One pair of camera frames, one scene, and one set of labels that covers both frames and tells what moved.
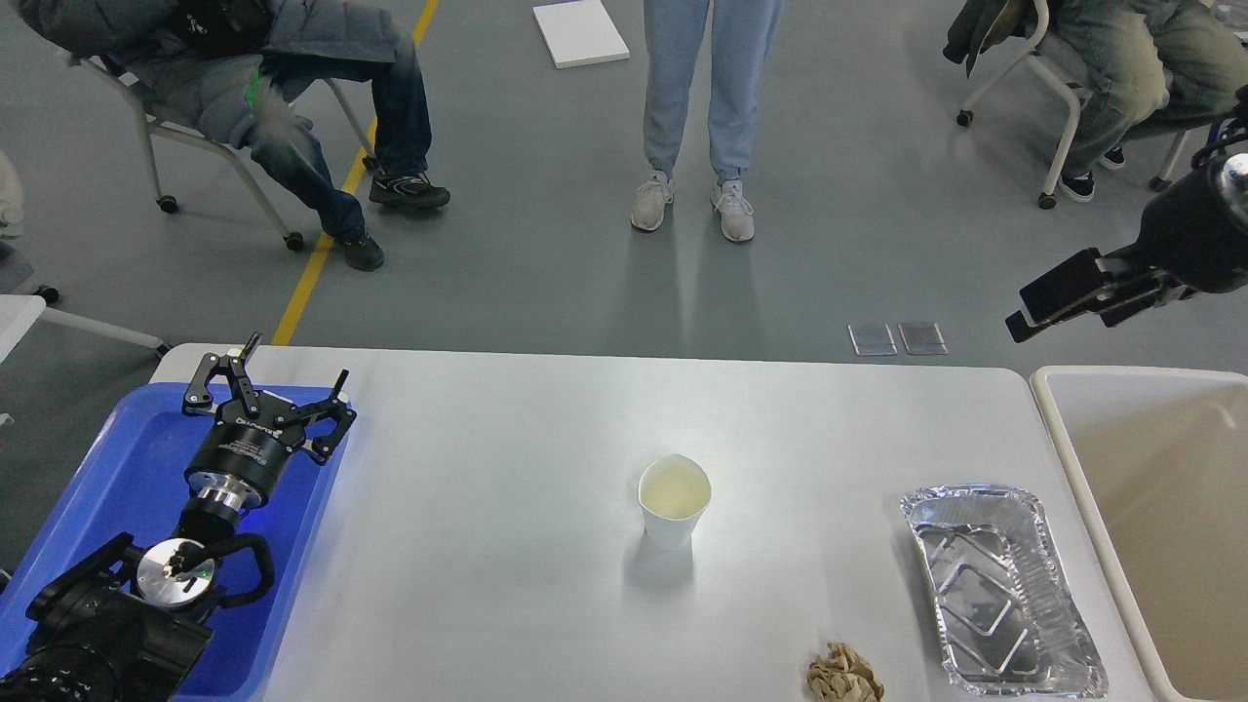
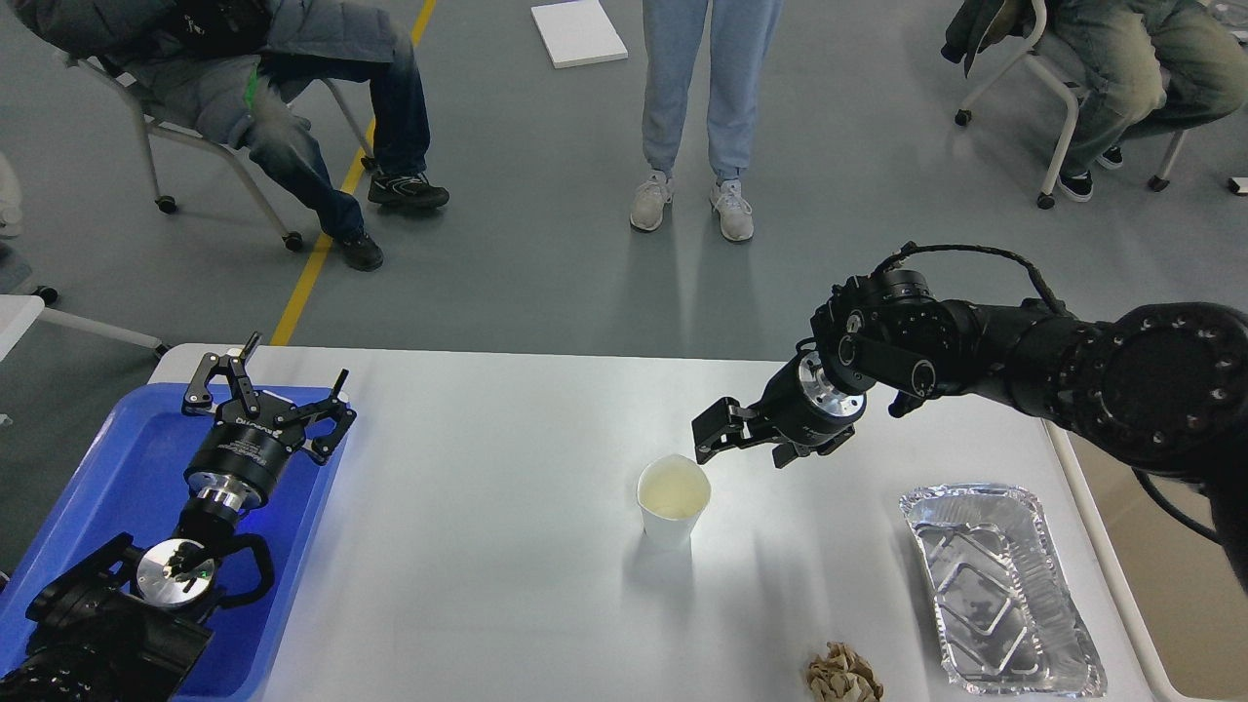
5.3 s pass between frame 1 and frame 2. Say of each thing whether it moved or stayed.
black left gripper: stayed
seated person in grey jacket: stayed
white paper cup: stayed
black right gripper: moved
